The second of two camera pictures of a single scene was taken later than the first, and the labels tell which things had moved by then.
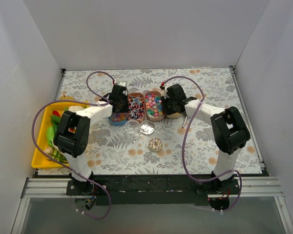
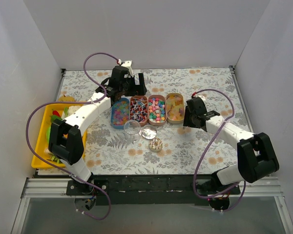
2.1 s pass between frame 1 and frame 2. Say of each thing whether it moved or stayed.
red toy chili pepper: stayed
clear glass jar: stayed
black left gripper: moved
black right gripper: moved
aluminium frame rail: stayed
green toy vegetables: stayed
